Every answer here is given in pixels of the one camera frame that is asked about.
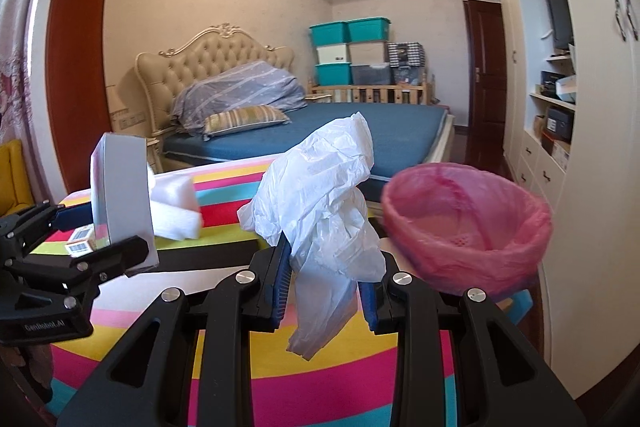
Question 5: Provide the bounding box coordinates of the bed with blue mattress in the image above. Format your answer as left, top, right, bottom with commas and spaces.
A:
430, 112, 456, 168

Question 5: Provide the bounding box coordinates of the dark brown door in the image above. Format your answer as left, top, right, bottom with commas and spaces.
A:
462, 0, 503, 128

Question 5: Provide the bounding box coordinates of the teal storage box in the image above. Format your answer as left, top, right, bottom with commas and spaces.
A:
346, 18, 391, 42
315, 63, 353, 86
309, 23, 350, 46

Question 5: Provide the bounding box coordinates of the white storage box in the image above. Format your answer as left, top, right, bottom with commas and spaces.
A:
316, 44, 351, 65

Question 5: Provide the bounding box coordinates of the blue mattress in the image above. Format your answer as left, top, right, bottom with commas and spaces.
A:
162, 102, 448, 185

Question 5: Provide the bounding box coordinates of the white cardboard box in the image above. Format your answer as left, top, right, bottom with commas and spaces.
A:
90, 132, 160, 278

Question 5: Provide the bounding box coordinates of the brown cardboard box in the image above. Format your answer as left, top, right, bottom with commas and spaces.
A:
541, 132, 571, 170

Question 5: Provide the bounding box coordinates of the pink-lined waste bin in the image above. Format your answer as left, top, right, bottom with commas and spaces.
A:
381, 163, 553, 300

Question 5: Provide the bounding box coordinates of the checkered bag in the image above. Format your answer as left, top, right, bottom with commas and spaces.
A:
387, 42, 426, 68

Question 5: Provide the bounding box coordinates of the grey-blue duvet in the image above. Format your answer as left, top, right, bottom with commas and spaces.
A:
171, 60, 307, 130

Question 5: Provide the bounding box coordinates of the yellow chair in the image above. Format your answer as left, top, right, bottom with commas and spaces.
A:
0, 142, 33, 214

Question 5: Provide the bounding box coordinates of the red-brown wooden door frame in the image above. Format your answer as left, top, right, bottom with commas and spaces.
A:
45, 0, 128, 208

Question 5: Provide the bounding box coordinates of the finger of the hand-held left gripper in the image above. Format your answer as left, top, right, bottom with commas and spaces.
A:
10, 202, 94, 240
20, 234, 151, 295

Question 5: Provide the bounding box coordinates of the beige tufted headboard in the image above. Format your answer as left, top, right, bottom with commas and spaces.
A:
136, 23, 296, 142

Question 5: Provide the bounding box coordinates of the black television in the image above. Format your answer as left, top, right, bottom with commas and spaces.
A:
544, 0, 573, 52

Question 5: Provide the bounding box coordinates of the black electronic device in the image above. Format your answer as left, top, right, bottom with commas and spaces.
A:
540, 71, 571, 96

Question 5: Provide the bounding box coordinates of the black safe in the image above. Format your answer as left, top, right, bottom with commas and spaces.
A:
544, 106, 573, 142

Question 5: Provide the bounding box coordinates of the small yellow cardboard box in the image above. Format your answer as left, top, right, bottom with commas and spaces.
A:
65, 227, 97, 255

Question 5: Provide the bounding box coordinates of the large cardboard box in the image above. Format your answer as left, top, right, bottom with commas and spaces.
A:
106, 84, 147, 131

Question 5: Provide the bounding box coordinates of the patterned curtain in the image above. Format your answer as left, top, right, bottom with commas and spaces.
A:
0, 0, 41, 148

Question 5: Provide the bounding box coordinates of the grey clear storage box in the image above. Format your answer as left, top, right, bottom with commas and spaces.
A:
351, 63, 392, 85

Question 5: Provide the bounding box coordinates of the white plastic bag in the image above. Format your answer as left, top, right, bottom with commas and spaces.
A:
237, 112, 386, 360

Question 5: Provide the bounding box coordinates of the white wardrobe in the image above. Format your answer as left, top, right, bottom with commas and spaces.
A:
492, 0, 640, 400

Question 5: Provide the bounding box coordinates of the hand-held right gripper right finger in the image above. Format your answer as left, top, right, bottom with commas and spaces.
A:
356, 252, 588, 427

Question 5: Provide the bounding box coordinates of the white foam block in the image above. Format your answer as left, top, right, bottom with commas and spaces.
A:
146, 166, 203, 240

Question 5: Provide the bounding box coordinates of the beige clear storage box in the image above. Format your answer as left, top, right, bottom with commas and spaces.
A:
348, 41, 390, 65

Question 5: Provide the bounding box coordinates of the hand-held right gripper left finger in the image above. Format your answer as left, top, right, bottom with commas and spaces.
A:
57, 234, 293, 427

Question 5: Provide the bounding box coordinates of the striped pillow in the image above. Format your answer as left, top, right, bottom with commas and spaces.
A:
202, 105, 292, 140

